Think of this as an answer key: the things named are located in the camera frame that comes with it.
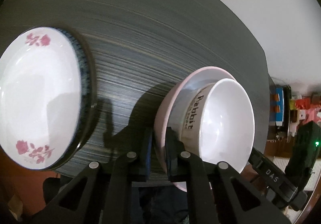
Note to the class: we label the small blue floral plate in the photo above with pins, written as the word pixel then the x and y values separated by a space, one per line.
pixel 88 95

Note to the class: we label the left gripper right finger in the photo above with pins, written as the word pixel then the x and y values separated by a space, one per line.
pixel 216 193

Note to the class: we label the white bowl black lettering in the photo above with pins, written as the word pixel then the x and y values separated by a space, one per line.
pixel 219 124

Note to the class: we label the white plate pink roses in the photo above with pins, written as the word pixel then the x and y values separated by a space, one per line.
pixel 40 97

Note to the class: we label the blue box on shelf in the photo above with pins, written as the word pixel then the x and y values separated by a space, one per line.
pixel 277 106

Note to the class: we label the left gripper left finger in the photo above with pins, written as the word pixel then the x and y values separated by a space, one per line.
pixel 101 193

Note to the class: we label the pink bowl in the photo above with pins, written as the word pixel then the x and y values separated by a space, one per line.
pixel 173 108

